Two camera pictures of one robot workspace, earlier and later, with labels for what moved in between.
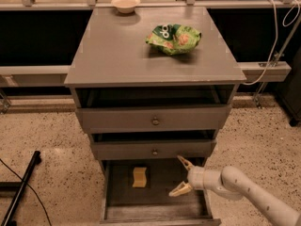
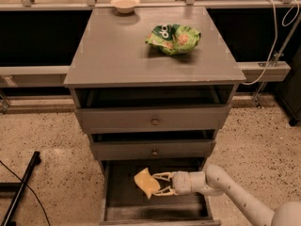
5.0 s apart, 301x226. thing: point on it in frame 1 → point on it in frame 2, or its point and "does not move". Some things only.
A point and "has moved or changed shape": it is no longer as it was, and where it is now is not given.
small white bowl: x=126 y=4 does not move
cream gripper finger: x=188 y=165 → x=166 y=176
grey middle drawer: x=152 y=149 does not move
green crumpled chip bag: x=172 y=39 does not move
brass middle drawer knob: x=154 y=153 does not move
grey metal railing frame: x=59 y=76 does not move
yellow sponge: x=139 y=177 has moved or changed shape
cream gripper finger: x=183 y=188 → x=166 y=191
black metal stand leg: x=18 y=185 does not move
